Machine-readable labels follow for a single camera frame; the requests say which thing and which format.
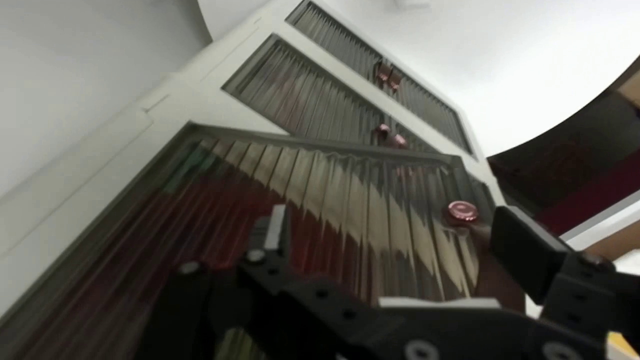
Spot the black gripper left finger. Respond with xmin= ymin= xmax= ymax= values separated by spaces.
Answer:
xmin=237 ymin=203 xmax=289 ymax=293

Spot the dark translucent cabinet door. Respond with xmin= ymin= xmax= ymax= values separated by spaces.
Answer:
xmin=0 ymin=123 xmax=524 ymax=360

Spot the round white table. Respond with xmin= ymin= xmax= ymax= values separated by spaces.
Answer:
xmin=196 ymin=0 xmax=640 ymax=155

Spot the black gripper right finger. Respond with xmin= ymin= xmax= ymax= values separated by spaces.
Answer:
xmin=490 ymin=205 xmax=572 ymax=304

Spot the white office desk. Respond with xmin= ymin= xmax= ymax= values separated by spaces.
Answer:
xmin=561 ymin=190 xmax=640 ymax=261

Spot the white three-tier cabinet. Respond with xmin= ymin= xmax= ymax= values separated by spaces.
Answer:
xmin=0 ymin=0 xmax=504 ymax=315

